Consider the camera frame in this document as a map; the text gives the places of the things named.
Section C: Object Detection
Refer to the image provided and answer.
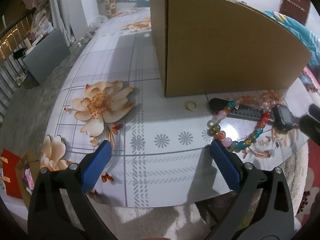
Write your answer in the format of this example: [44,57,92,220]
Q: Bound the black purple smart watch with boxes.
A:
[209,98,300,132]

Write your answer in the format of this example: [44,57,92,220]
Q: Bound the orange pink bead bracelet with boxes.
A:
[237,90,286,111]

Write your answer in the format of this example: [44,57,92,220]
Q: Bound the multicolour glass bead bracelet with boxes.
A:
[207,100,272,152]

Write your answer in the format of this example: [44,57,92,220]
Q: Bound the pink floral bed mattress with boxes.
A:
[298,67,319,220]

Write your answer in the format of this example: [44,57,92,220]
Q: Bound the blue teal blanket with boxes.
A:
[263,10,319,67]

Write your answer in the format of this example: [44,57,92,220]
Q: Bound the brown wooden door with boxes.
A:
[279,0,310,25]

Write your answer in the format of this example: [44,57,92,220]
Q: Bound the brown cardboard box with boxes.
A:
[150,0,311,97]

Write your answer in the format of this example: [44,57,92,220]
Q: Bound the grey cabinet box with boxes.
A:
[23,29,70,85]

